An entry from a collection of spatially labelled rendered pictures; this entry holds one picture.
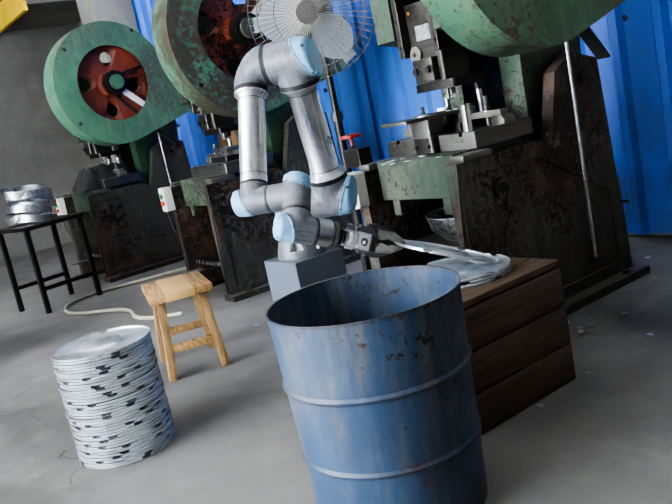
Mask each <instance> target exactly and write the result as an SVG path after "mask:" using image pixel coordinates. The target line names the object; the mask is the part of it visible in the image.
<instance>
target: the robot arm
mask: <svg viewBox="0 0 672 504"><path fill-rule="evenodd" d="M322 73H323V64H322V58H321V55H320V52H319V50H318V48H317V46H316V44H315V43H314V42H313V40H311V38H309V37H308V36H304V35H303V36H297V37H290V38H288V39H284V40H279V41H275V42H271V43H267V44H262V45H258V46H256V47H254V48H252V49H251V50H250V51H249V52H248V53H247V54H246V55H245V56H244V58H243V59H242V61H241V63H240V65H239V67H238V69H237V72H236V76H235V81H234V97H235V98H236V99H237V100H238V128H239V164H240V189H239V190H237V191H234V192H233V194H232V197H231V205H232V208H233V211H234V212H235V214H236V215H237V216H239V217H248V216H255V215H261V214H267V213H273V212H274V213H275V219H274V225H273V236H274V238H275V239H276V240H278V241H279V244H278V257H279V260H280V261H293V260H300V259H305V258H309V257H312V256H316V255H319V254H321V253H323V252H325V251H326V247H331V248H335V247H336V246H337V244H338V245H341V246H345V247H344V248H346V249H349V250H353V251H356V252H357V253H359V252H363V256H369V257H373V258H378V257H382V256H386V255H389V254H392V253H395V252H398V251H400V250H402V249H403V248H405V247H402V246H399V245H395V246H394V245H391V244H390V245H385V244H383V243H377V244H376V241H377V237H378V239H380V240H387V239H389V240H390V241H396V242H399V243H402V244H406V242H405V241H404V240H403V239H402V238H401V237H400V236H399V235H397V234H396V233H394V232H393V231H391V230H390V229H388V228H387V227H385V226H383V225H381V224H376V223H374V224H371V223H368V226H366V225H363V224H361V225H360V224H353V223H348V227H347V229H346V228H340V224H339V222H337V221H332V220H330V219H324V218H326V217H333V216H342V215H345V214H350V213H352V212H353V211H354V210H355V208H356V205H357V198H358V190H357V182H356V179H355V177H354V175H352V174H348V175H347V172H346V169H345V167H343V166H341V165H339V163H338V159H337V156H336V152H335V149H334V145H333V142H332V139H331V135H330V132H329V128H328V125H327V121H326V118H325V114H324V111H323V107H322V104H321V101H320V97H319V94H318V90H317V86H318V84H319V82H320V78H319V76H320V75H321V74H322ZM275 85H279V87H280V91H281V93H283V94H285V95H287V96H288V98H289V102H290V105H291V108H292V111H293V115H294V118H295V121H296V124H297V128H298V131H299V134H300V137H301V141H302V144H303V147H304V150H305V154H306V157H307V160H308V163H309V167H310V170H311V174H310V176H309V175H307V174H306V173H304V172H301V171H291V172H288V173H286V174H285V175H284V177H283V180H282V182H283V183H278V184H272V185H268V183H267V156H266V125H265V99H266V98H267V97H268V88H269V87H270V86H275Z"/></svg>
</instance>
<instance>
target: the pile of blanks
mask: <svg viewBox="0 0 672 504"><path fill-rule="evenodd" d="M155 351H156V348H155V346H154V344H153V343H152V336H151V334H149V335H148V336H147V337H146V338H144V339H143V340H141V341H140V342H138V343H136V344H134V345H132V346H130V347H128V348H125V349H123V350H120V351H117V352H114V353H111V354H108V355H105V356H99V357H97V358H93V359H88V360H83V361H77V362H55V361H53V360H52V359H51V362H52V365H53V369H54V373H55V374H56V376H57V382H58V384H59V385H58V390H59V391H60V392H61V395H62V400H63V403H64V406H65V409H66V417H67V419H68V420H69V425H70V427H71V432H72V434H73V439H74V441H75V444H76V449H77V454H78V457H79V461H80V462H81V464H82V465H84V467H86V468H89V469H97V470H101V469H111V468H117V467H121V466H125V465H129V464H132V463H135V462H138V461H140V460H143V459H145V458H146V457H150V456H152V455H154V454H155V453H157V452H159V451H160V450H162V449H163V448H165V447H166V446H167V445H169V444H170V443H171V442H172V440H173V439H174V437H175V435H176V429H175V427H174V423H173V418H172V413H171V410H170V404H169V401H168V396H167V394H166V390H165V387H164V382H163V378H162V375H161V372H160V367H159V363H158V360H157V359H158V357H157V354H156V352H155Z"/></svg>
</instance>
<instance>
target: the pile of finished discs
mask: <svg viewBox="0 0 672 504"><path fill-rule="evenodd" d="M495 257H497V258H499V260H498V262H481V261H473V260H466V259H459V258H453V257H448V258H444V259H439V260H436V261H432V262H429V263H427V265H431V266H441V267H446V268H450V269H453V270H455V271H457V272H458V273H459V274H460V276H461V282H460V285H461V289H466V288H471V287H476V286H480V285H483V284H487V283H490V282H493V281H495V280H497V279H500V278H502V277H504V276H505V275H507V274H508V273H509V272H510V271H511V262H510V258H509V257H507V256H505V255H501V254H497V256H495ZM491 278H493V279H491ZM495 278H497V279H495Z"/></svg>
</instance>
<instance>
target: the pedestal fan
mask: <svg viewBox="0 0 672 504"><path fill-rule="evenodd" d="M257 1H258V0H256V6H254V7H256V12H248V6H253V5H248V4H249V0H248V4H247V14H248V13H256V17H253V22H254V25H253V26H254V28H255V32H253V33H259V32H260V33H261V32H262V33H263V35H262V33H261V36H260V37H263V36H264V35H265V36H266V38H267V39H266V41H267V40H268V41H269V39H270V40H272V42H273V41H274V42H275V41H279V40H284V39H288V38H290V37H294V36H296V34H297V33H298V32H299V34H300V32H301V31H302V30H303V28H306V27H305V25H306V24H307V25H306V26H307V29H306V30H305V29H304V30H305V34H304V31H303V33H302V32H301V34H303V35H305V36H306V31H307V36H308V31H309V36H310V31H311V34H312V37H310V38H311V40H312V39H313V42H314V43H315V44H316V46H317V48H318V50H319V52H320V54H321V55H322V60H323V65H324V66H323V67H324V71H325V75H324V76H325V77H322V78H326V81H327V86H328V91H329V96H330V101H331V106H332V111H333V113H330V114H331V119H332V122H334V126H335V131H336V136H337V141H338V146H339V151H340V157H341V162H342V166H343V167H345V169H346V172H347V173H349V172H353V171H352V168H346V165H345V160H344V155H343V151H344V150H348V146H347V141H346V140H341V136H344V135H345V131H344V126H343V121H342V120H344V118H343V113H342V111H339V106H338V101H337V96H336V91H335V85H334V80H333V75H332V70H331V64H332V65H333V63H334V64H335V62H338V61H340V60H341V59H343V60H344V62H345V63H346V64H347V65H348V67H350V66H351V65H352V64H353V63H354V62H356V61H357V60H358V58H359V57H360V56H361V55H362V54H363V52H364V51H365V49H366V47H367V46H368V44H369V42H370V39H371V37H372V34H373V31H374V27H373V31H372V32H371V31H368V30H367V31H368V32H371V33H372V34H371V37H370V39H369V38H367V37H366V36H365V38H367V39H369V42H368V44H367V45H366V44H365V43H364V45H366V47H365V49H364V50H362V49H361V51H363V52H362V53H361V55H360V56H358V58H357V59H356V60H355V61H354V60H353V59H352V58H353V57H354V56H355V55H356V54H357V53H356V52H355V51H354V50H353V48H354V46H355V45H356V44H357V42H359V41H360V40H359V38H360V36H361V35H362V31H363V29H364V25H363V24H367V23H365V19H364V18H366V12H370V11H366V4H365V0H364V4H365V11H364V4H363V5H359V6H363V11H348V7H347V3H351V2H355V1H351V2H346V3H343V4H346V7H343V4H342V1H341V0H339V1H340V2H341V4H339V5H342V14H341V15H338V14H336V13H333V7H335V6H336V5H334V6H333V7H332V5H333V4H332V1H333V0H304V1H302V0H269V1H268V2H267V1H265V2H267V3H266V4H265V5H264V6H261V1H262V0H260V7H262V8H263V9H262V11H261V12H260V7H259V12H257V7H258V6H257ZM265 2H263V3H265ZM333 3H335V2H334V1H333ZM335 4H336V3H335ZM339 5H337V6H339ZM343 8H347V16H348V12H363V17H362V16H359V17H360V18H363V20H364V23H363V20H362V22H361V24H362V25H363V28H362V25H361V29H360V32H361V34H360V32H359V35H360V36H359V35H358V34H357V35H358V37H359V38H358V37H357V38H356V37H355V38H356V41H357V42H356V41H355V43H354V44H355V45H354V44H353V38H354V36H353V32H352V28H351V27H352V26H350V24H349V22H348V20H347V17H346V18H344V17H343V15H345V14H343ZM364 12H365V17H364ZM257 13H260V15H259V16H258V17H257ZM348 17H354V15H350V16H348ZM249 20H250V19H249V14H248V22H249ZM304 24H305V25H304ZM309 25H310V26H311V27H310V26H309ZM367 25H371V24H367ZM302 26H304V27H303V28H302V30H301V27H302ZM249 27H250V30H251V26H250V22H249ZM308 27H309V28H310V30H309V29H308ZM300 30H301V31H300ZM361 30H362V31H361ZM364 31H366V29H364ZM251 33H252V30H251ZM253 33H252V36H253ZM299 34H298V35H299ZM260 37H258V38H260ZM253 38H254V36H253ZM258 38H256V39H258ZM256 39H255V38H254V40H255V42H256ZM263 39H264V37H263ZM357 39H358V40H359V41H358V40H357ZM264 41H265V39H264ZM264 41H263V42H262V43H264ZM266 41H265V43H266V44H267V42H266ZM262 43H260V44H259V45H261V44H262ZM269 43H270V41H269ZM256 44H257V42H256ZM257 46H258V44H257ZM356 46H357V45H356ZM356 46H355V47H356ZM352 47H353V48H352ZM357 47H358V46H357ZM357 47H356V48H357ZM329 58H330V59H333V61H334V59H338V60H336V61H335V62H333V63H332V62H331V64H330V61H331V60H329ZM350 60H352V61H353V63H352V64H351V65H350V66H349V64H348V63H347V62H348V61H350ZM348 67H347V68H348ZM341 68H342V69H343V67H341ZM347 68H345V69H347ZM345 69H343V70H342V71H344V70H345ZM342 71H340V72H342ZM336 72H337V73H336V74H338V73H340V72H338V71H336ZM336 74H334V75H336ZM322 78H320V79H322ZM356 212H357V216H358V220H359V224H360V225H361V224H363V222H362V217H361V213H362V211H361V212H360V209H356ZM360 257H361V262H362V267H363V271H366V270H372V268H371V263H370V258H369V256H363V252H360Z"/></svg>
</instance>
